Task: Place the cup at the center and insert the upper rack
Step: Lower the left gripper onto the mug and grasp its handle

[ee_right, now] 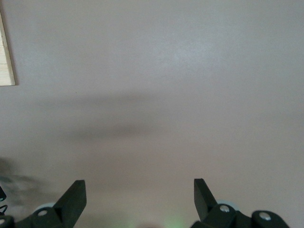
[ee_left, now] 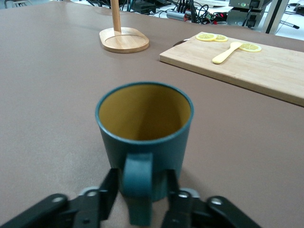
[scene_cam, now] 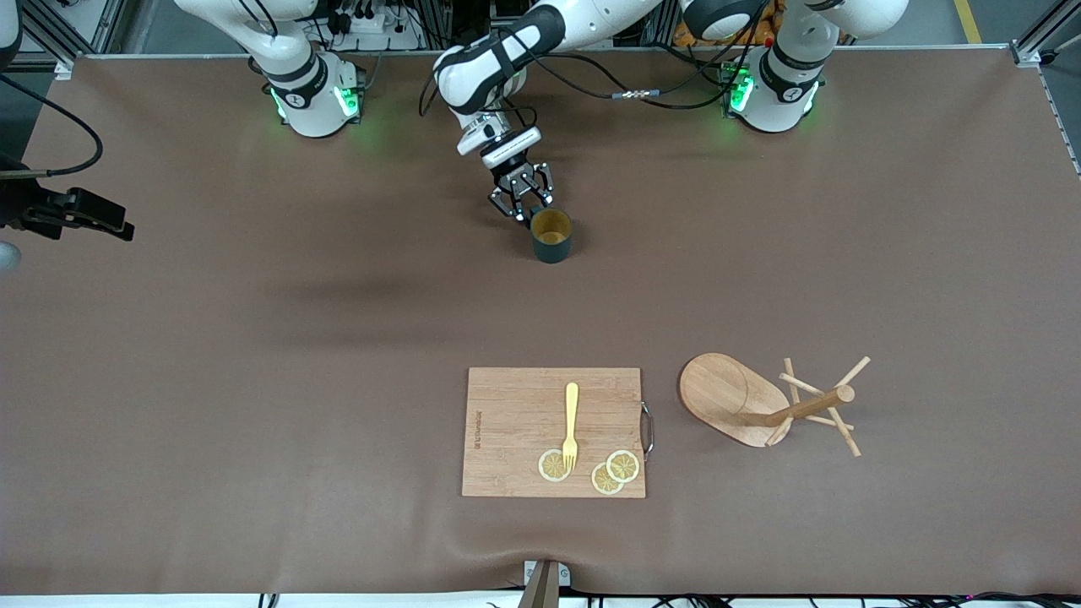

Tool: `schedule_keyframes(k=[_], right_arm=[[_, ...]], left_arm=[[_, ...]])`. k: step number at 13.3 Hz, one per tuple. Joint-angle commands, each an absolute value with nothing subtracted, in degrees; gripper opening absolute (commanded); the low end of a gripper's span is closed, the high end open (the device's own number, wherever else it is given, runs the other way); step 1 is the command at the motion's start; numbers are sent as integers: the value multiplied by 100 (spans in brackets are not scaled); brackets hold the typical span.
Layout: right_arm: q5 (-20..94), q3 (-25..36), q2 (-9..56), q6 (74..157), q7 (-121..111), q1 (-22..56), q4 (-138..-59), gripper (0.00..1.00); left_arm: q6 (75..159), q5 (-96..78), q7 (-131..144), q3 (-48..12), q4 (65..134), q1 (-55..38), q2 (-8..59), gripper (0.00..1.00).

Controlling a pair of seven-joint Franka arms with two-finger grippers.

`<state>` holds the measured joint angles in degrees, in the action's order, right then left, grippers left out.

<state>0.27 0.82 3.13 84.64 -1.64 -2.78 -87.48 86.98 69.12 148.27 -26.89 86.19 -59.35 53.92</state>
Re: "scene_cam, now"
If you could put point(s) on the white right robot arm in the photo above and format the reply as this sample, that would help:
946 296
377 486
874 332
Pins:
308 93

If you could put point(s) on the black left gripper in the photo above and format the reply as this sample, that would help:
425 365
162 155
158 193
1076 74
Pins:
517 179

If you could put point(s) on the brown table mat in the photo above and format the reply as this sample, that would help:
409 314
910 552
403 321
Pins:
253 507

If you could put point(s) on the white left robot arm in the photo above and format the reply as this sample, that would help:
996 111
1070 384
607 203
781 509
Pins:
481 76

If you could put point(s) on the wooden mug tree rack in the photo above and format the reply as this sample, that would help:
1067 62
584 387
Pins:
718 393

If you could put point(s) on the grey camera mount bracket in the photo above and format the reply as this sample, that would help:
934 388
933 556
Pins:
545 587

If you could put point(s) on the white power strip with plugs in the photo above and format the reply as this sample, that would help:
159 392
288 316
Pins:
372 24

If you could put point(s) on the yellow plastic fork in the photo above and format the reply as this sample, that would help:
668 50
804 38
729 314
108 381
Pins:
572 414

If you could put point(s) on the dark teal mug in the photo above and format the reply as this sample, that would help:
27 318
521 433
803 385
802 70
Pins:
553 249

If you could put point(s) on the aluminium frame profile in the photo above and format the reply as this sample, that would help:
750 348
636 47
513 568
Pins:
110 21
1026 52

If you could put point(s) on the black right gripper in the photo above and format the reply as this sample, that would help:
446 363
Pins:
27 206

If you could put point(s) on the lemon slice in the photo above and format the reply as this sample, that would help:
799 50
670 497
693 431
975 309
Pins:
604 481
625 465
551 467

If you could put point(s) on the bamboo cutting board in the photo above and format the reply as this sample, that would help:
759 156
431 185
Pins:
515 422

